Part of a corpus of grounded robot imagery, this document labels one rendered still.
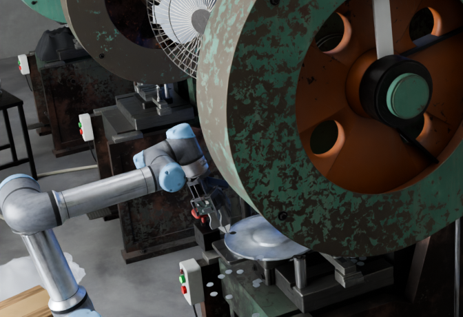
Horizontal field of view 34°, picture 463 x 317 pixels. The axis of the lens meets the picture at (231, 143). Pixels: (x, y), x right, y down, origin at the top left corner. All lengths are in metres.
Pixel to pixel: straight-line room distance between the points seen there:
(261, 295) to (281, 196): 0.64
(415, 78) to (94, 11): 1.88
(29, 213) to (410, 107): 0.99
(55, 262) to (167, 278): 1.51
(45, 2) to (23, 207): 3.08
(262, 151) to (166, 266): 2.22
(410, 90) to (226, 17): 0.43
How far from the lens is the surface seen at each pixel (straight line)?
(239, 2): 1.59
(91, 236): 4.20
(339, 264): 2.18
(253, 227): 2.35
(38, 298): 3.08
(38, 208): 2.02
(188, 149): 2.20
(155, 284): 3.65
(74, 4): 3.27
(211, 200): 2.22
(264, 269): 2.28
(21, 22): 8.63
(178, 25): 2.96
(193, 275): 2.48
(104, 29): 3.31
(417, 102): 1.71
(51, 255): 2.22
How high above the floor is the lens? 1.87
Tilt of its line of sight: 21 degrees down
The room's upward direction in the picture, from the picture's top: 6 degrees counter-clockwise
